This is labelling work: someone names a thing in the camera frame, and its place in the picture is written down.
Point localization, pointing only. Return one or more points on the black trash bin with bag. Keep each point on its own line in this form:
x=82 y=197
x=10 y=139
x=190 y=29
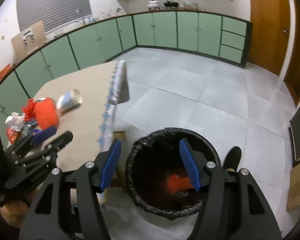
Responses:
x=156 y=177

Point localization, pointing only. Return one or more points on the grey window blind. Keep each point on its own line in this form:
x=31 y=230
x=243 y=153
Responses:
x=53 y=13

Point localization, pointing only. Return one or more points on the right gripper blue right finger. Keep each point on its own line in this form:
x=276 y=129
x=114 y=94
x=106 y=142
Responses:
x=192 y=170

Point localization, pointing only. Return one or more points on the white tissue paper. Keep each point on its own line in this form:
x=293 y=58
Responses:
x=15 y=121

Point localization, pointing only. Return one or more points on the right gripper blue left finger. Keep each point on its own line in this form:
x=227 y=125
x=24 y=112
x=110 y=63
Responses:
x=107 y=163

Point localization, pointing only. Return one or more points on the left hand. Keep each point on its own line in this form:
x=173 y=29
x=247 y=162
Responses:
x=14 y=212

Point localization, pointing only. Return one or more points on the chrome sink faucet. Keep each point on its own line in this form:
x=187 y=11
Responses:
x=80 y=16

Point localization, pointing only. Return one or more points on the orange foam fruit net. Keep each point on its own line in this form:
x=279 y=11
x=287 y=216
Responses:
x=46 y=113

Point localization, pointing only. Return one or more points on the black wok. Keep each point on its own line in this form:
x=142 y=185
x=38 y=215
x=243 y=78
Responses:
x=171 y=5

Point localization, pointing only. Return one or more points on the brown wooden door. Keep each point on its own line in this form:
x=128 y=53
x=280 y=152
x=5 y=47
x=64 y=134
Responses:
x=270 y=33

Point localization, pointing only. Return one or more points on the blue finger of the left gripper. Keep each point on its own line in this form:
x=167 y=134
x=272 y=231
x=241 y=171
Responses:
x=59 y=143
x=43 y=135

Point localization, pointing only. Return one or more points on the green lower kitchen cabinets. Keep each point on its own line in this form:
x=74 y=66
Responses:
x=213 y=35

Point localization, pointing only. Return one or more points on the white cooking pot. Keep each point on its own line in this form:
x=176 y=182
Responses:
x=153 y=5

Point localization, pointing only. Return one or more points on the red plastic bag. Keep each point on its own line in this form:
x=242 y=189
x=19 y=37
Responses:
x=28 y=110

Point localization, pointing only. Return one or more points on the black shoe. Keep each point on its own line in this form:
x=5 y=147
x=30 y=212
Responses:
x=232 y=159

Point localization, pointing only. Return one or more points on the blue and white paper cup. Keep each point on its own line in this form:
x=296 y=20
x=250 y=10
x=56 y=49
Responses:
x=69 y=100

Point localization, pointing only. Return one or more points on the blue snack chip bag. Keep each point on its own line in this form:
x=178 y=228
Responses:
x=31 y=127

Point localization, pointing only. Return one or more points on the orange plastic basin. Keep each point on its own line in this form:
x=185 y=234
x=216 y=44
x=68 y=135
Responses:
x=5 y=71

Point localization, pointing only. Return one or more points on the cardboard box with dispenser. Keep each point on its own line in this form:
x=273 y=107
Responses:
x=28 y=40

